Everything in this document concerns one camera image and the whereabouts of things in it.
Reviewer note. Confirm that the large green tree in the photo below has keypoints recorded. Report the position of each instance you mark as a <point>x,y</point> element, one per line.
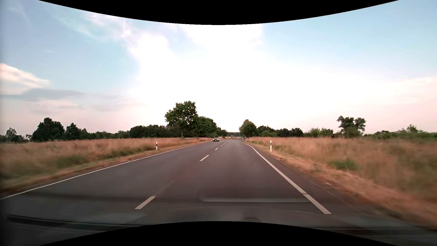
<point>182,116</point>

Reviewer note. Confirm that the grey asphalt road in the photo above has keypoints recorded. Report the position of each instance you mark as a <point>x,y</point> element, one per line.
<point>225,167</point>

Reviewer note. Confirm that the road markings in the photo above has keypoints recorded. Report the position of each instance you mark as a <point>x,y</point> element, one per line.
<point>290,181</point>

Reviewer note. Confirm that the car's own bonnet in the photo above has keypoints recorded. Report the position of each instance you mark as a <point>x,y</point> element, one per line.
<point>218,217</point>

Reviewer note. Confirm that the row of trees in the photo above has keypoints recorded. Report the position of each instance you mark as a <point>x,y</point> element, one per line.
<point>102,132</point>
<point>341,132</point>

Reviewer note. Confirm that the dry grass field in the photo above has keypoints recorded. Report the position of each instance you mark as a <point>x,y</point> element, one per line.
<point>51,155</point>
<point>368,164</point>

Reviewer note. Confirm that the building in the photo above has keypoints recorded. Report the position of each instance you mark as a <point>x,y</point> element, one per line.
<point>26,137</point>

